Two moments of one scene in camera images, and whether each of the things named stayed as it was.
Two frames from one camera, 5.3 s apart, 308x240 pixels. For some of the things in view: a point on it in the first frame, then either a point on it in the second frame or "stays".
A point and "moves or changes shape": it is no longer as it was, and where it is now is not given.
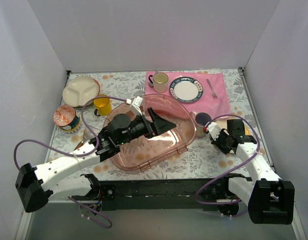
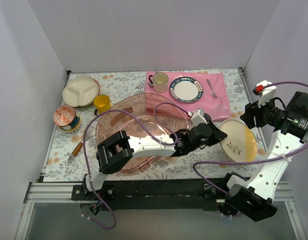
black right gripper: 219,141 → 250,114
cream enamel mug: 160,81 stays
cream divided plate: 80,90 stays
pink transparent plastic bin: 141,154 moves or changes shape
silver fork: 213,94 stays
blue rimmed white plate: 186,89 stays
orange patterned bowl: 64,115 stays
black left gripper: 148,123 → 214,131
